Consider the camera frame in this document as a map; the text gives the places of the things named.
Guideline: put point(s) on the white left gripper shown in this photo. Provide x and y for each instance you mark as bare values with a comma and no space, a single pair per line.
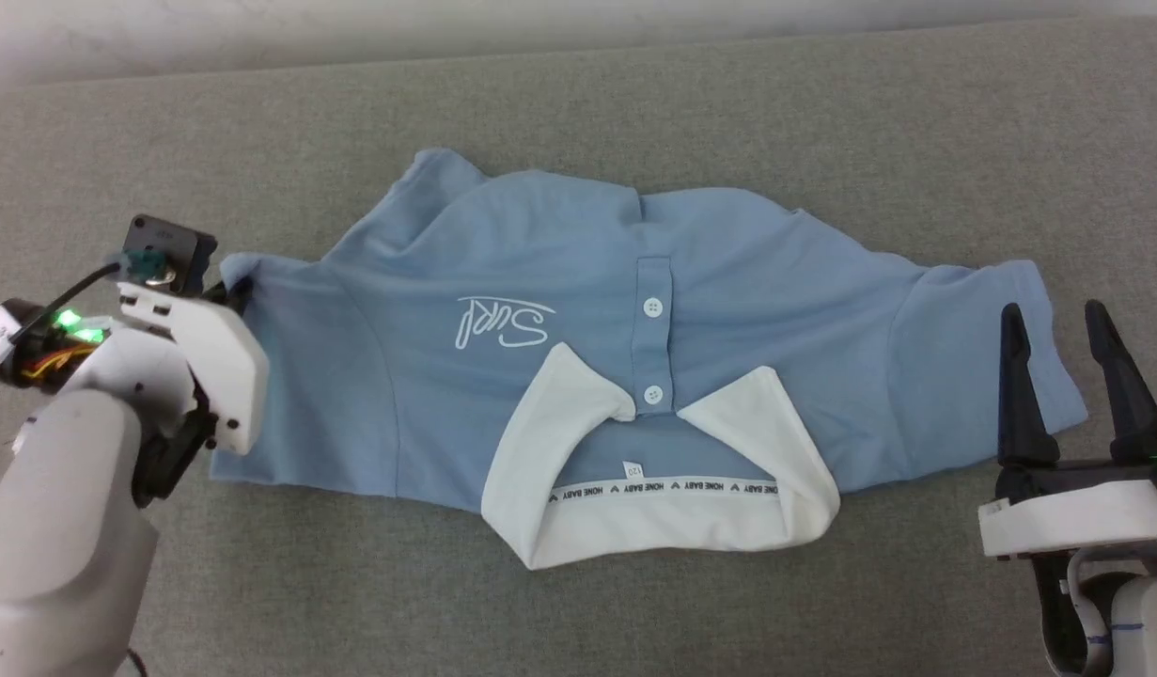
226,367

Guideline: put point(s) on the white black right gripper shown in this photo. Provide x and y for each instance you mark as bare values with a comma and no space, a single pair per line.
1076,512

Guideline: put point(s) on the light blue polo shirt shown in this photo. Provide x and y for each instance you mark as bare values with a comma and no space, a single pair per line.
775,282

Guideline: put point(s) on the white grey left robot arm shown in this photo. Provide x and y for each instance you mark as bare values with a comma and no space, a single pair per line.
52,527

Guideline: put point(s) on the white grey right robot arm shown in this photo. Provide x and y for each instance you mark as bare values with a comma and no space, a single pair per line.
1137,621

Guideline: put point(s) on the grey fabric sofa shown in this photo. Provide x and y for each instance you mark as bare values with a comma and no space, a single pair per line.
634,94

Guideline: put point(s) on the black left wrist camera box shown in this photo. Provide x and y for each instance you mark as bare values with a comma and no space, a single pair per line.
169,249

